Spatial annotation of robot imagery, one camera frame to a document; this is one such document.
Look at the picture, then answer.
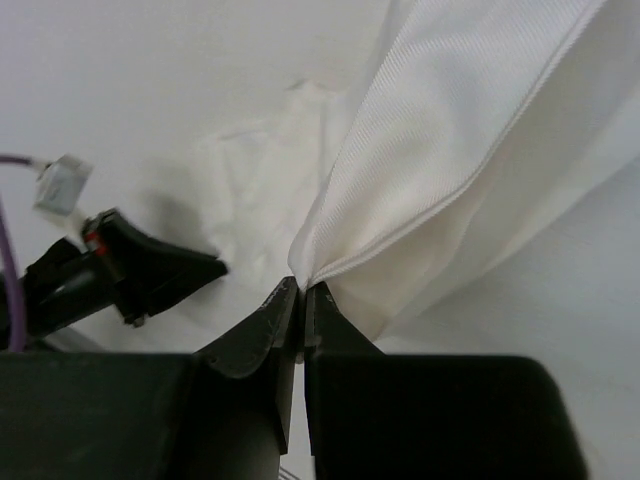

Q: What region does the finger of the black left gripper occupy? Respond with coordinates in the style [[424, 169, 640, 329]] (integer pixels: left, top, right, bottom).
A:
[[97, 209, 228, 325]]

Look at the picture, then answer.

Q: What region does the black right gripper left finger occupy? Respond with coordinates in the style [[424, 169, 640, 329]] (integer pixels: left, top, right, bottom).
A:
[[1, 277, 296, 479]]

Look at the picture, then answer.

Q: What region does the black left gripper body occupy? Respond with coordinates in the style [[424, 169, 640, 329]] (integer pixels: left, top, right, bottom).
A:
[[19, 238, 113, 345]]

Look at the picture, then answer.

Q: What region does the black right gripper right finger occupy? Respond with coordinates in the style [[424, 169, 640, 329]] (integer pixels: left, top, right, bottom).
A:
[[304, 284, 588, 479]]

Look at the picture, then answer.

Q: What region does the white pleated skirt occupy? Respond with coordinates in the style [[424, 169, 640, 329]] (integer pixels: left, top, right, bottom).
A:
[[202, 1, 639, 338]]

